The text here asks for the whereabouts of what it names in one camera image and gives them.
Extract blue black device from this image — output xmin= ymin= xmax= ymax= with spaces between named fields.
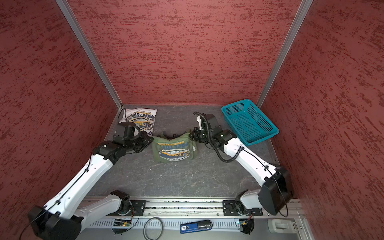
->
xmin=180 ymin=220 xmax=213 ymax=234

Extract left corner aluminium post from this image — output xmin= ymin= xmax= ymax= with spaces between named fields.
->
xmin=56 ymin=0 xmax=124 ymax=110

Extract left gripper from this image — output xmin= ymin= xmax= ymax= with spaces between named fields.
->
xmin=125 ymin=130 xmax=154 ymax=153

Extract white tank top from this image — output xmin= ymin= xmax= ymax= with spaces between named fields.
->
xmin=119 ymin=108 xmax=158 ymax=137

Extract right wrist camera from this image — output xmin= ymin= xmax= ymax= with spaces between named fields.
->
xmin=194 ymin=112 xmax=220 ymax=130

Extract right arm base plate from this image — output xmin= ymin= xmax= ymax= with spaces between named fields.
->
xmin=222 ymin=200 xmax=263 ymax=217

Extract black cable loop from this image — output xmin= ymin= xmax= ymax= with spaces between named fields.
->
xmin=143 ymin=217 xmax=164 ymax=240

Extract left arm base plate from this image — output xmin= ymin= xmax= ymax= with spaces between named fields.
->
xmin=130 ymin=200 xmax=147 ymax=216

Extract left circuit board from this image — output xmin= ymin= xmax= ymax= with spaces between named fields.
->
xmin=111 ymin=219 xmax=132 ymax=235

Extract grey white device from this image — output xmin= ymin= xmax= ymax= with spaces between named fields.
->
xmin=267 ymin=219 xmax=298 ymax=234

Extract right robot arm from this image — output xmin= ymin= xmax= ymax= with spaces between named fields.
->
xmin=190 ymin=127 xmax=294 ymax=216

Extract green tank top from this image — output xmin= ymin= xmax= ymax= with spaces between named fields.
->
xmin=151 ymin=132 xmax=199 ymax=163

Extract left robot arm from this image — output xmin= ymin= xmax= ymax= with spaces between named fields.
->
xmin=28 ymin=132 xmax=154 ymax=240

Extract teal plastic basket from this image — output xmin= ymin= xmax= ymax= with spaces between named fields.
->
xmin=222 ymin=99 xmax=279 ymax=146

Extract right corner aluminium post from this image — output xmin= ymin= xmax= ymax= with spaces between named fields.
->
xmin=257 ymin=0 xmax=313 ymax=108

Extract corner aluminium post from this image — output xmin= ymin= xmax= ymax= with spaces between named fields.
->
xmin=257 ymin=0 xmax=313 ymax=108
xmin=56 ymin=0 xmax=124 ymax=110

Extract circuit board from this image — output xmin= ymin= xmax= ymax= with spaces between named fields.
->
xmin=111 ymin=219 xmax=132 ymax=235
xmin=238 ymin=219 xmax=255 ymax=235

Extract right circuit board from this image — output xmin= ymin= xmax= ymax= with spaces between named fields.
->
xmin=238 ymin=219 xmax=255 ymax=235

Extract aluminium rail frame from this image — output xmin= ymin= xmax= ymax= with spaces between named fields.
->
xmin=78 ymin=198 xmax=315 ymax=240

